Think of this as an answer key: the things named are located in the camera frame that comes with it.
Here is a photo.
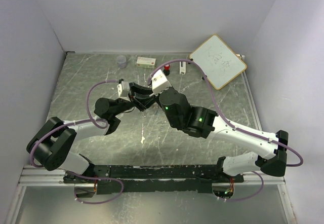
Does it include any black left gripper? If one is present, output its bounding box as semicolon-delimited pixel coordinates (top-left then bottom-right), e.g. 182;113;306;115
112;82;156;117

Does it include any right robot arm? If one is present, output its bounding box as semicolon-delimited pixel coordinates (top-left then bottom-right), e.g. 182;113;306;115
159;87;289;182

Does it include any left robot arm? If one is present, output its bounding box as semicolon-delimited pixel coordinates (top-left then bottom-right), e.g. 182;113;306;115
26;82;158;183

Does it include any green white staple box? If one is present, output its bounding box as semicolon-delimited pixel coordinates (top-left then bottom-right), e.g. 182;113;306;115
136;57;156;68

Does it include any red black stamp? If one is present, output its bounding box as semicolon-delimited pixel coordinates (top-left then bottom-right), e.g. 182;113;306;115
163;64;170;76

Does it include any clear jar of paperclips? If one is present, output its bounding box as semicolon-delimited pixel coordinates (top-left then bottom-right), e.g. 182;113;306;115
116;55;127;69

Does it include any white stapler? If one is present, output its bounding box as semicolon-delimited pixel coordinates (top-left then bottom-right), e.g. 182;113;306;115
179;61;186;74

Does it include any yellow framed whiteboard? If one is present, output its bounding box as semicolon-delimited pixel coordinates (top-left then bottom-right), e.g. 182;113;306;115
189;34;247;90

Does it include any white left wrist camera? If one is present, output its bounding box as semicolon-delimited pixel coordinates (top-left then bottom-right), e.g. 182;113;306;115
117;81;130;101

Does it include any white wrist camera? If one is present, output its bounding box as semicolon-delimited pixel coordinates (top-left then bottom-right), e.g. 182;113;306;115
117;81;130;101
151;69;172;95

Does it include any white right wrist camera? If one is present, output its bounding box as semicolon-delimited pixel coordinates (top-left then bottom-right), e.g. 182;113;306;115
151;69;172;95

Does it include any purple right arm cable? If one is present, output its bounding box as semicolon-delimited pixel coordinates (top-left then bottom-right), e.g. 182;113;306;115
147;59;304;202

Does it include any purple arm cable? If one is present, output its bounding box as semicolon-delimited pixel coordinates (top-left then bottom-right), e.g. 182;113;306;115
29;79;125;204
147;59;304;202

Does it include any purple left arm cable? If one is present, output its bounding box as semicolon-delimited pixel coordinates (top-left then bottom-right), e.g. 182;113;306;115
29;79;125;204

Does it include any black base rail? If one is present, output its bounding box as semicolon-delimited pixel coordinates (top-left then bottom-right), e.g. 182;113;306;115
63;165;244;195

